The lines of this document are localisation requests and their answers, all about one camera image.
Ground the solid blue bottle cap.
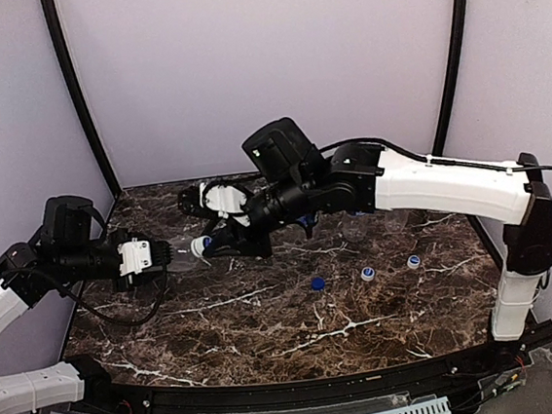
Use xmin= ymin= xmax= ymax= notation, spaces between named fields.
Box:
xmin=311 ymin=277 xmax=325 ymax=292

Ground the black front table rail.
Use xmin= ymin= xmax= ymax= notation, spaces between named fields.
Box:
xmin=65 ymin=341 xmax=530 ymax=414

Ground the pepsi label bottle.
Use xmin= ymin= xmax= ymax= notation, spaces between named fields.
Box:
xmin=297 ymin=213 xmax=319 ymax=239

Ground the left black frame post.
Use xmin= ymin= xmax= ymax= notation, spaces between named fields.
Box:
xmin=39 ymin=0 xmax=122 ymax=199

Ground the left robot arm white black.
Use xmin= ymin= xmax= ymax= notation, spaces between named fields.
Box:
xmin=0 ymin=195 xmax=173 ymax=414

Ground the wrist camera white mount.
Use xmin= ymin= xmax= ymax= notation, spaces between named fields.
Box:
xmin=177 ymin=180 xmax=252 ymax=227
xmin=117 ymin=238 xmax=153 ymax=277

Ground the right black frame post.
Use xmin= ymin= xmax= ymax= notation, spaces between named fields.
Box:
xmin=431 ymin=0 xmax=467 ymax=156

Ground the blue label water bottle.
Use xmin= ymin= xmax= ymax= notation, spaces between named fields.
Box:
xmin=341 ymin=211 xmax=369 ymax=243

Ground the black frame post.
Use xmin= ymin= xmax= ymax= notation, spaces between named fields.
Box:
xmin=39 ymin=0 xmax=122 ymax=199
xmin=431 ymin=0 xmax=467 ymax=156

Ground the left camera black cable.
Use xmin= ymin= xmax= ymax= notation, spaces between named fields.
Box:
xmin=0 ymin=198 xmax=174 ymax=341

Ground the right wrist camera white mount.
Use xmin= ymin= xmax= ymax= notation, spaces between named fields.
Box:
xmin=177 ymin=180 xmax=252 ymax=227

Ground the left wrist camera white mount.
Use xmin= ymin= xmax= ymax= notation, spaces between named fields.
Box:
xmin=117 ymin=238 xmax=153 ymax=277

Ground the white blue bottle cap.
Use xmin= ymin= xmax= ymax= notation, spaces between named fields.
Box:
xmin=407 ymin=255 xmax=422 ymax=269

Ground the clear plastic bottle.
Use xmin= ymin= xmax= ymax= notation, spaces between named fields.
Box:
xmin=384 ymin=209 xmax=410 ymax=234

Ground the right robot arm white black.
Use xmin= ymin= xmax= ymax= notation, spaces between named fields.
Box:
xmin=198 ymin=118 xmax=552 ymax=342

